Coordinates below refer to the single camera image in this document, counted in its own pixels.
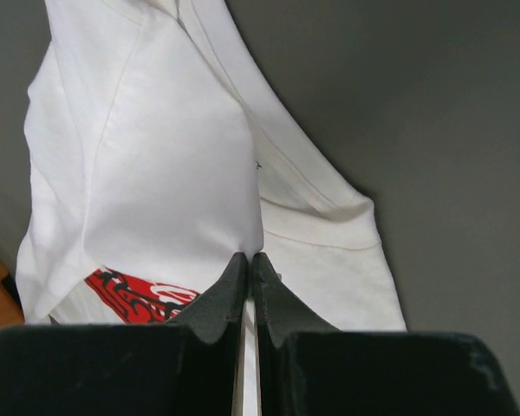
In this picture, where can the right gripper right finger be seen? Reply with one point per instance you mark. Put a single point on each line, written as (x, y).
(309, 367)

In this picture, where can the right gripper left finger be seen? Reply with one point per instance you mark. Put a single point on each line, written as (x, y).
(186, 366)

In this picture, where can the white t-shirt red print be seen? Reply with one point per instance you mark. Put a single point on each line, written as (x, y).
(157, 151)

